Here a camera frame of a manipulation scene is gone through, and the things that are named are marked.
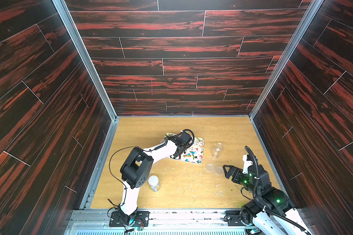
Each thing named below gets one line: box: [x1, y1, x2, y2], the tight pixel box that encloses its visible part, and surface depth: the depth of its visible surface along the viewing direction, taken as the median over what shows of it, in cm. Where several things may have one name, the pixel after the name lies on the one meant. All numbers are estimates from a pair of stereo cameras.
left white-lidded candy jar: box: [148, 175, 161, 192], surface depth 78 cm
